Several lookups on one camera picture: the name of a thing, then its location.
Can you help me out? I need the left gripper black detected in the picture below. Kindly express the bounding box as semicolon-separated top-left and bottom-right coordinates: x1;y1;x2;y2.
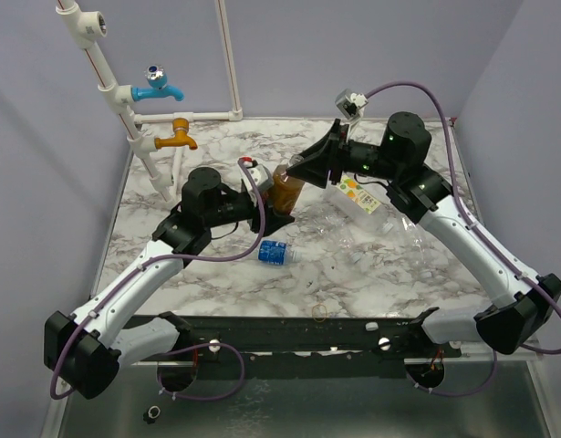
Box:
205;187;296;236

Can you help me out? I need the golden energy drink bottle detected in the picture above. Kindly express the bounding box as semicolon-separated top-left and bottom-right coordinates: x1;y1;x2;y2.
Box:
268;154;305;214

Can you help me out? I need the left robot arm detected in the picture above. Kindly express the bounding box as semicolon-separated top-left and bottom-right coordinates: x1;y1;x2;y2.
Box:
44;158;294;400

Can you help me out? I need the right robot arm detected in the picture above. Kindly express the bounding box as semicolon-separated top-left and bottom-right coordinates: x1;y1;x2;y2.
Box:
287;111;561;358

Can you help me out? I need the blue label water bottle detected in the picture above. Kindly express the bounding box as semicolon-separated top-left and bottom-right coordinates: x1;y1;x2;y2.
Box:
246;239;300;266

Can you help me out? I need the orange label clear bottle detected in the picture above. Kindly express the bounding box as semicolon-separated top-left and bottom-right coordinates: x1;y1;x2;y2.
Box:
324;174;394;234

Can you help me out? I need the clear plastic bottle middle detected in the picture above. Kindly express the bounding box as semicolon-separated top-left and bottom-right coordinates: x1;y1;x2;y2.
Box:
307;203;362;265

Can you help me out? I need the yellow rubber band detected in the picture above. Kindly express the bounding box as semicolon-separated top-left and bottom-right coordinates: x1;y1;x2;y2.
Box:
311;303;328;321

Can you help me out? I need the orange faucet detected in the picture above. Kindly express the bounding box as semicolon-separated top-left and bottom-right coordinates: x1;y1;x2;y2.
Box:
154;118;198;151

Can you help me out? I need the blue faucet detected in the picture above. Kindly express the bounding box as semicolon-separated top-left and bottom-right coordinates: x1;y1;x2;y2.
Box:
130;64;184;102

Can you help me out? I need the small black white knob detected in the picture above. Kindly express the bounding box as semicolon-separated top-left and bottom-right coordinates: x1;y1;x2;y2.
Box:
143;405;161;424

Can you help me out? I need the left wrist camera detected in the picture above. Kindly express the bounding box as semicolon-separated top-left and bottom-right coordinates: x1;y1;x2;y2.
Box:
242;157;274;203

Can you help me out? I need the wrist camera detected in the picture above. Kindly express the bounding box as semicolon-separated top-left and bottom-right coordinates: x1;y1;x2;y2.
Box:
242;157;274;203
335;89;368;133

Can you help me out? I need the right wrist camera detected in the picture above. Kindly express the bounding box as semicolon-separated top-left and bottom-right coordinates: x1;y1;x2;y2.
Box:
335;89;368;133

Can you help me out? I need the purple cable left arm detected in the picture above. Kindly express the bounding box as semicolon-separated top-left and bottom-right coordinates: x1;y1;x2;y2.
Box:
49;158;265;402

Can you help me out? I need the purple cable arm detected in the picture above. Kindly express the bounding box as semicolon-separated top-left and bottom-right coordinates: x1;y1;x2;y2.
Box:
49;158;265;402
364;80;561;355

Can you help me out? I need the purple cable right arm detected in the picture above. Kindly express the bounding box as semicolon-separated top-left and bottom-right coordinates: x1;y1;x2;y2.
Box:
364;80;561;355

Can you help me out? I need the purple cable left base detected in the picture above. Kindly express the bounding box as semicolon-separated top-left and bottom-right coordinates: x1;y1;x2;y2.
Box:
156;338;247;402

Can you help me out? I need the purple cable base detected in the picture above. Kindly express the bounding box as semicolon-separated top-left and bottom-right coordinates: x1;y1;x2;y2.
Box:
411;346;498;397
156;338;247;402

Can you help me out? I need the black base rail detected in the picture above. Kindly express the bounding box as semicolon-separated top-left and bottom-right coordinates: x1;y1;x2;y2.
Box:
159;312;460;380

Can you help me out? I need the white PVC pipe frame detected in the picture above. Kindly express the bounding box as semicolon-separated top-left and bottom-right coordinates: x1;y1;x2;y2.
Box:
54;0;244;204

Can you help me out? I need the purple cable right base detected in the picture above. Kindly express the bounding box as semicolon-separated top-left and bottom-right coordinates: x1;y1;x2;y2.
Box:
411;346;498;397

